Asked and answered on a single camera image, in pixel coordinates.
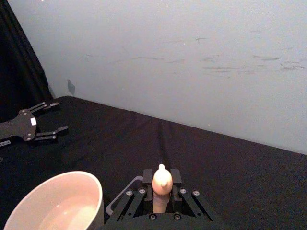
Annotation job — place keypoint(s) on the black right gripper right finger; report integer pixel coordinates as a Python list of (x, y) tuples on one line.
[(176, 177)]

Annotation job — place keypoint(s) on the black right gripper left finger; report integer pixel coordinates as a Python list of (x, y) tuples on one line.
[(146, 178)]

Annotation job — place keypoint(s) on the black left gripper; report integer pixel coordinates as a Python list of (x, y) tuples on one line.
[(19, 125)]

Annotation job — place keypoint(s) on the pale pink rounded plastic piece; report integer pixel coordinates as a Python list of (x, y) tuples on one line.
[(162, 179)]

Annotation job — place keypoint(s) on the black table cloth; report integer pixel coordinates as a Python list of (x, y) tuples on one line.
[(216, 172)]

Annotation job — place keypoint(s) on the small grey tape patch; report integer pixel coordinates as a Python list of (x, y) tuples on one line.
[(71, 86)]

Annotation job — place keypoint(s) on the black curtain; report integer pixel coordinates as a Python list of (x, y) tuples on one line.
[(16, 67)]

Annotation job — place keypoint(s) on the white round bowl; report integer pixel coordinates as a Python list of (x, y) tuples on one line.
[(60, 203)]

